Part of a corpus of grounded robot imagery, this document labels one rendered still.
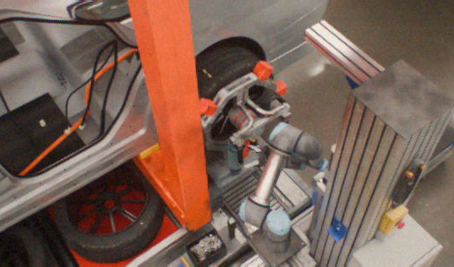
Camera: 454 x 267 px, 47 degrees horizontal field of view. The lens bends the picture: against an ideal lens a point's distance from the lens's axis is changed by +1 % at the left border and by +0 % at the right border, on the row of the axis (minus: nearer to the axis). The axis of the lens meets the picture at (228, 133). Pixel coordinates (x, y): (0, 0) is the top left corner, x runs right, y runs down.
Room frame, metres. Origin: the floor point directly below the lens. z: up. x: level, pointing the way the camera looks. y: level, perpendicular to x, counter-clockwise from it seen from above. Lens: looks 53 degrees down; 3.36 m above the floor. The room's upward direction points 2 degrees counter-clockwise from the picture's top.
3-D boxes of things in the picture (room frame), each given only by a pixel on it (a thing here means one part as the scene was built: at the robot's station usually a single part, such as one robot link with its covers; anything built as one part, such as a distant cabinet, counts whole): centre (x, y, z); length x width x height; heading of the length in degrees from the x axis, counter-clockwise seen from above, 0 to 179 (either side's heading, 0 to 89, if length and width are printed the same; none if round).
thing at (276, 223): (1.18, -0.23, 0.98); 0.13 x 0.12 x 0.14; 57
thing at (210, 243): (1.28, 0.15, 0.51); 0.20 x 0.14 x 0.13; 120
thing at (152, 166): (1.76, 0.42, 0.69); 0.52 x 0.17 x 0.35; 35
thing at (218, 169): (2.14, 0.03, 0.32); 0.40 x 0.30 x 0.28; 125
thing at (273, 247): (1.18, -0.23, 0.87); 0.15 x 0.15 x 0.10
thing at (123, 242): (1.65, 0.77, 0.39); 0.66 x 0.66 x 0.24
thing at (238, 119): (1.95, -0.11, 0.85); 0.21 x 0.14 x 0.14; 35
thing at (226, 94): (2.00, -0.07, 0.85); 0.54 x 0.07 x 0.54; 125
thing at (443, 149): (2.21, -1.39, 0.17); 0.43 x 0.36 x 0.34; 35
